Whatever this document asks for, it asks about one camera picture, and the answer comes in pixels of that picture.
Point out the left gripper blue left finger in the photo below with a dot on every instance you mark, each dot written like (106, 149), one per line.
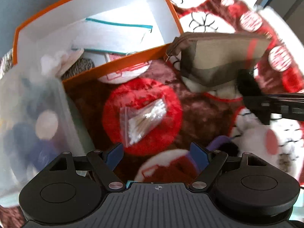
(103, 165)

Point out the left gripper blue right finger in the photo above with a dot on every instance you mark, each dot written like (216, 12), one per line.
(209, 164)

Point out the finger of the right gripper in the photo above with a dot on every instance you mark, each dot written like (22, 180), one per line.
(289, 106)

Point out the black fuzzy hair scrunchie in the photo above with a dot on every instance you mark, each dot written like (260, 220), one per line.
(230, 148)

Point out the white plush paw toy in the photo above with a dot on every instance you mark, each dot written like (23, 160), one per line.
(278, 144)

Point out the cotton swabs plastic bag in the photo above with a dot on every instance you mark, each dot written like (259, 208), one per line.
(135, 124)

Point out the white textured cloth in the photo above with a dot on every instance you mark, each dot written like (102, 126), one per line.
(94, 39)

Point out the purple cloth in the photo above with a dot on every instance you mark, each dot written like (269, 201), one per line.
(218, 144)

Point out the patterned red fleece blanket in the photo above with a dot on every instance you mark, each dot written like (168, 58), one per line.
(249, 192)

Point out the clear plastic storage box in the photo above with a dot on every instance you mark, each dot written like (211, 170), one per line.
(38, 122)

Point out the plaid cosmetic pouch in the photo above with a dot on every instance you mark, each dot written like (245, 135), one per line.
(210, 61)

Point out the orange cardboard box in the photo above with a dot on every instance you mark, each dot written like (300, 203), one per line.
(29, 35)

